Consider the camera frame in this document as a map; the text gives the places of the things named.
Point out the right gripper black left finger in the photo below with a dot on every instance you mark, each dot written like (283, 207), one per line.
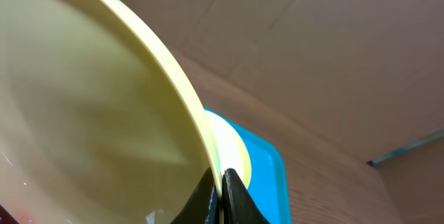
(203, 204)

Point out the yellow plate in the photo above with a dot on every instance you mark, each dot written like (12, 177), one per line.
(230, 148)
(99, 124)

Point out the blue plastic tray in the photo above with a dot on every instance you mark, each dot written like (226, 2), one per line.
(268, 185)

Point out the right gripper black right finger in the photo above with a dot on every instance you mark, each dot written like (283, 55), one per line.
(238, 206)

